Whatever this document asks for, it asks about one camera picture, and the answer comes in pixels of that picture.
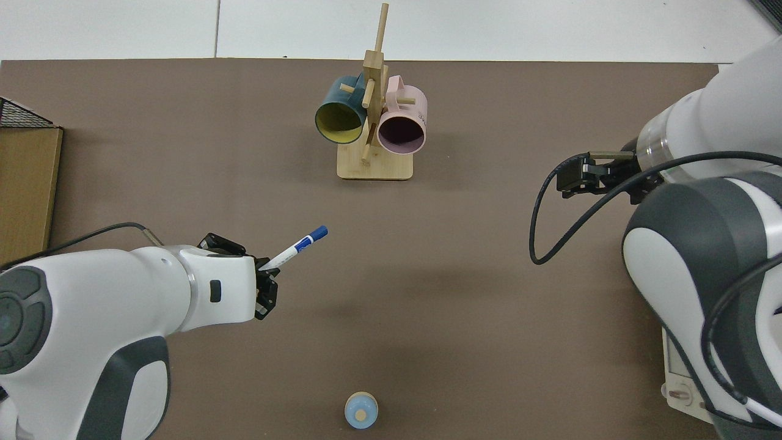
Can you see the dark blue cup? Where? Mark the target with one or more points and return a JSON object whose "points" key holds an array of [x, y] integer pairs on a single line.
{"points": [[336, 104]]}

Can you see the dark grey panel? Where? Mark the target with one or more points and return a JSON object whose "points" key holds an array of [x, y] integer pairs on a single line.
{"points": [[771, 11]]}

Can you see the small blue round thing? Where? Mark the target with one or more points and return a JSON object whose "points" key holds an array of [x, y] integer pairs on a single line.
{"points": [[361, 410]]}

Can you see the white marker with blue cap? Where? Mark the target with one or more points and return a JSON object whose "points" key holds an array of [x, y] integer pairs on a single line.
{"points": [[299, 245]]}

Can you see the wooden cup stand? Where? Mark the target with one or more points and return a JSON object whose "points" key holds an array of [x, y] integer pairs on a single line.
{"points": [[374, 168]]}

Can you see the pink cup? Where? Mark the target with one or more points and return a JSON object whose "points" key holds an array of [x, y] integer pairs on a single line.
{"points": [[403, 116]]}

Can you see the pale toaster oven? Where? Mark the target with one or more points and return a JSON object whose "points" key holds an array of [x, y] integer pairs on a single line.
{"points": [[681, 379]]}

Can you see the brown table cloth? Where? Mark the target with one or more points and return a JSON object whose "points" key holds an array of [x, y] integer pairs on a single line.
{"points": [[427, 293]]}

